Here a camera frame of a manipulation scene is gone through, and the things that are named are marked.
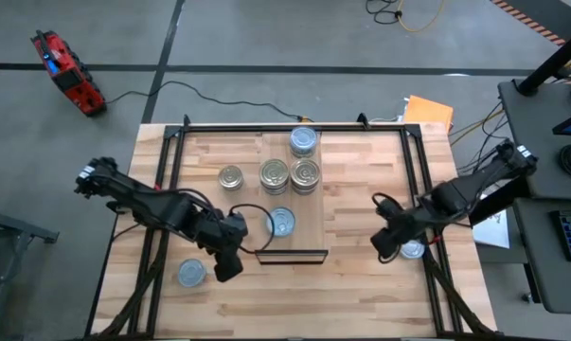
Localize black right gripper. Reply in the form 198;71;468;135
370;196;431;264

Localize orange paper folder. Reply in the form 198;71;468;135
402;94;455;136

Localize yellow floor cable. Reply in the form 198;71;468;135
396;0;446;33

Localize wooden shelf with black frame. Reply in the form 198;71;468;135
251;131;329;266

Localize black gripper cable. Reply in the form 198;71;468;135
370;190;396;210
228;202;276;255

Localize silver-lid teal-label can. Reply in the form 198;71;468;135
265;206;297;239
177;258;207;289
401;239;427;260

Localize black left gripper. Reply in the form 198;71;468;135
197;211;249;283

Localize looped black floor cable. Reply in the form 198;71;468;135
365;0;404;26

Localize long black floor cable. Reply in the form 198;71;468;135
104;80;310;123

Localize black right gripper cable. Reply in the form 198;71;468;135
370;190;396;210

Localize black desk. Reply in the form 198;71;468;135
496;78;571;314

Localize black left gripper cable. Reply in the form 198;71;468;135
228;202;276;255

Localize black cable bundle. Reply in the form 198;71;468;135
450;100;509;175

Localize grey metal stand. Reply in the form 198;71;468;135
0;191;60;304

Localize black metal pole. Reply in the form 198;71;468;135
516;26;571;98

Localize white paper sheet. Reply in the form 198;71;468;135
472;207;511;250

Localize black aluminium rig frame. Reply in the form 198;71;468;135
83;113;499;341

